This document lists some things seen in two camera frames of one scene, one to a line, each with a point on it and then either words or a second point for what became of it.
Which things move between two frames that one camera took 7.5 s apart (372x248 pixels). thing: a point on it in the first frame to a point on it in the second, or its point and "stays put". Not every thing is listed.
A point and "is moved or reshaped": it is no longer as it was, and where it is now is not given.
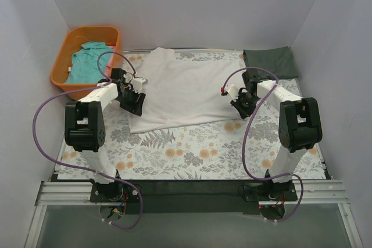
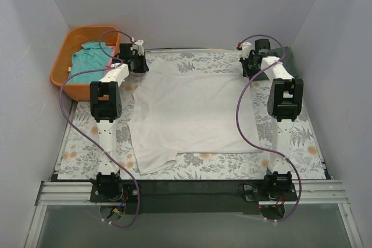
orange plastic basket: (75, 38) stays put
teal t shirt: (84, 67) stays put
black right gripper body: (241, 106) to (250, 67)
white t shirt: (183, 91) is moved or reshaped
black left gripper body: (131, 100) to (139, 64)
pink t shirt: (107, 71) stays put
